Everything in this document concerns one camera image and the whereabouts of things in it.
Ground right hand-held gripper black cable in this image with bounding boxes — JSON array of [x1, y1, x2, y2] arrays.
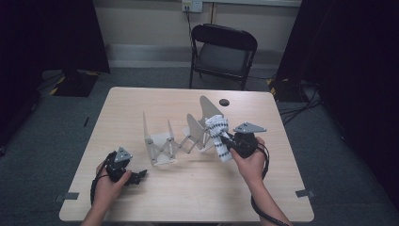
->
[[249, 142, 291, 226]]

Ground black curtain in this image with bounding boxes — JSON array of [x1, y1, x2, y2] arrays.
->
[[275, 0, 399, 202], [0, 0, 111, 149]]

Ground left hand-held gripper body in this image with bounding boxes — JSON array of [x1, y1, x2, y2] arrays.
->
[[105, 146, 134, 184]]

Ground person's left hand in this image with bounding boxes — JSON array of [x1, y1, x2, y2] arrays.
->
[[93, 161, 133, 205]]

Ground hand-held gripper black cable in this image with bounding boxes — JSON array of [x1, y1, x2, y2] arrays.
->
[[89, 152, 117, 208], [249, 142, 291, 226]]

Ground black stand base yellow tape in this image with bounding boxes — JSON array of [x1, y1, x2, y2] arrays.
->
[[47, 69, 101, 98], [265, 77, 303, 104]]

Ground white wall socket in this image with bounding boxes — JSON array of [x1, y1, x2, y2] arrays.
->
[[182, 0, 204, 14]]

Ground left hand-held gripper black cable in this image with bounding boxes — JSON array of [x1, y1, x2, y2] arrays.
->
[[89, 152, 117, 208]]

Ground white cloth with black pattern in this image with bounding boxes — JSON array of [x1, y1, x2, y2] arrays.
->
[[204, 114, 233, 163]]

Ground white expandable file rack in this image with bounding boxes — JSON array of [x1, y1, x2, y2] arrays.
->
[[142, 95, 226, 167]]

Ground grey tape strip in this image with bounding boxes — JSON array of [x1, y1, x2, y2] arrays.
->
[[295, 188, 316, 199], [54, 191, 80, 202]]

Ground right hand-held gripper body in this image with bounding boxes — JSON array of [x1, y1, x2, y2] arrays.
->
[[230, 121, 268, 159]]

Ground black folding chair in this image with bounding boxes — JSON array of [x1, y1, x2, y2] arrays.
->
[[188, 23, 259, 91]]

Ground person's right hand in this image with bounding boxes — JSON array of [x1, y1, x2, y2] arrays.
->
[[230, 137, 268, 186]]

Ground black wall socket cable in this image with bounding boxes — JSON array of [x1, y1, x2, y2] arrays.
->
[[185, 5, 195, 43]]

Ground white wall cable trunking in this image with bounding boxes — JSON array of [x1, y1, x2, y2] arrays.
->
[[201, 0, 303, 8]]

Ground black floor cables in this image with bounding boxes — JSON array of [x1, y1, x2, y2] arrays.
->
[[278, 80, 324, 125]]

